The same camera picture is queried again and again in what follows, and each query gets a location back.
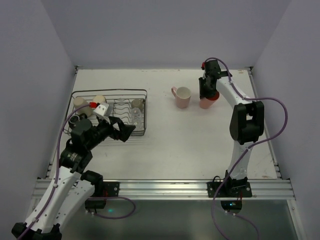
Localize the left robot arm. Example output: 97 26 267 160
11 116 136 240

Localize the wire dish rack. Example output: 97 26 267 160
66 88 148 137

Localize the clear glass lower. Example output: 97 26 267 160
132 119 144 132

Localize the clear glass upper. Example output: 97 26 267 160
131 107 143 121

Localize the small tan cup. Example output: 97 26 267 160
131 98 145 112

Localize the beige two-tier cup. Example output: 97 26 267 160
92 95 107 104

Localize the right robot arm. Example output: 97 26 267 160
198 58 265 198

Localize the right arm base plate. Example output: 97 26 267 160
206 176 253 198

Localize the clear glass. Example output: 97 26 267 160
131 107 143 121
132 119 144 132

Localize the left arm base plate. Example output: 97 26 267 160
102 181 120 198

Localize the aluminium mounting rail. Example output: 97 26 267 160
32 177 293 201

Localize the controller box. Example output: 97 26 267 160
84 199 107 210
220 200 243 212

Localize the left controller box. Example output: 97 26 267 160
84 199 107 210

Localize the pink ceramic mug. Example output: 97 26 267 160
171 86 192 109

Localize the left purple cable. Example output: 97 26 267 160
14 102 137 240

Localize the salmon pink tumbler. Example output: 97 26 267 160
199 92 220 109

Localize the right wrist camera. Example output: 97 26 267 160
201 62 207 79

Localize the right controller box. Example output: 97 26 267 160
220 200 243 212

